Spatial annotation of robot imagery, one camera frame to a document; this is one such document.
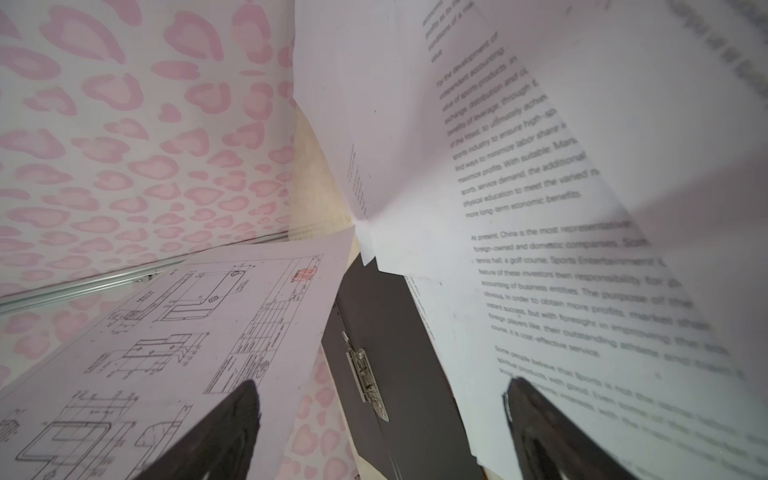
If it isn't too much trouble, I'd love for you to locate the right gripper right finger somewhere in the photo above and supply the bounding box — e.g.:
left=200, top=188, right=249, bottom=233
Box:
left=503, top=377, right=634, bottom=480

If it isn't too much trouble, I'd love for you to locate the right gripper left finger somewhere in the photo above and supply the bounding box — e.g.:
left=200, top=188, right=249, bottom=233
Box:
left=131, top=380, right=261, bottom=479

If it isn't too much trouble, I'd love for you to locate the red folder black inside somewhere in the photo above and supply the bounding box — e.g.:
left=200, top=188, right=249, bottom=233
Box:
left=321, top=258, right=485, bottom=479

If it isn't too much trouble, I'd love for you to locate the technical drawing paper sheet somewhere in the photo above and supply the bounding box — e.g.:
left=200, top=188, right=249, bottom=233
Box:
left=1, top=229, right=354, bottom=479

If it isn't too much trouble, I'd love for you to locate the large text sheet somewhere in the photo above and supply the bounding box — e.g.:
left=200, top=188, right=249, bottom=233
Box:
left=369, top=6, right=767, bottom=479

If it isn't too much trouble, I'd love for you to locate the text paper sheet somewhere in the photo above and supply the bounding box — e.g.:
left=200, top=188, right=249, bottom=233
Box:
left=296, top=1, right=477, bottom=223

